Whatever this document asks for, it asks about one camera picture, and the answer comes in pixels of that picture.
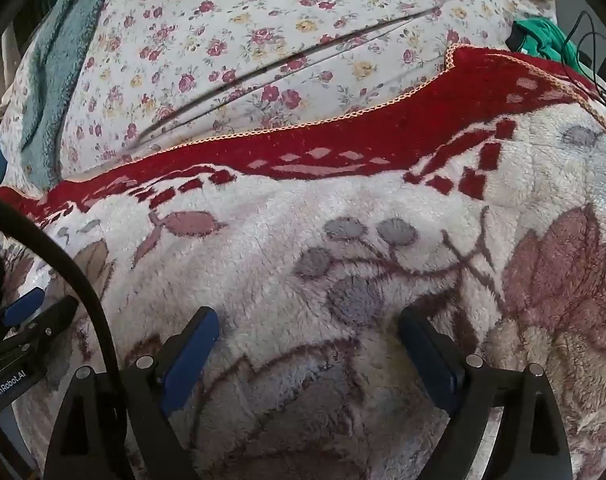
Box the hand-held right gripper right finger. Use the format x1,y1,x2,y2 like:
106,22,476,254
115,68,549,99
398,305,574,480

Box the floral bed sheet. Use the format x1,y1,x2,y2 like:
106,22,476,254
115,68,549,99
0,0,558,183

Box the thin black cables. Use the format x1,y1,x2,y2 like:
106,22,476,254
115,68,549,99
567,9,606,111

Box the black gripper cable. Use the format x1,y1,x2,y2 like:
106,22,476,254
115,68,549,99
0,194,134,480

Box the grey-blue fleece blanket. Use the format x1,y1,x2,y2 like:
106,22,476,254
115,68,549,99
19,0,130,192

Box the red and white plush blanket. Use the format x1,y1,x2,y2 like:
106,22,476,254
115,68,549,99
0,44,606,480

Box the green cloth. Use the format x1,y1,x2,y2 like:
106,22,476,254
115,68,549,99
512,17,582,69

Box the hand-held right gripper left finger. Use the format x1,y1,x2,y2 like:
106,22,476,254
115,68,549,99
42,306,220,480

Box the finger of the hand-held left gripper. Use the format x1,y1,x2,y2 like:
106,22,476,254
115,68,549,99
3,295,80,357
0,287,45,332

